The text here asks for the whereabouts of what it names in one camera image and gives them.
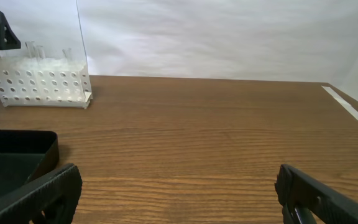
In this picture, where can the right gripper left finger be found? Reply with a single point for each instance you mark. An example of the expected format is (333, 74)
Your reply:
(26, 205)

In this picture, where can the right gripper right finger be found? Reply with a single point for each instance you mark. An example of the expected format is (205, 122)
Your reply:
(322, 205)

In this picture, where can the black tray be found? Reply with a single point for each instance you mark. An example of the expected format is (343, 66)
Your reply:
(5, 168)

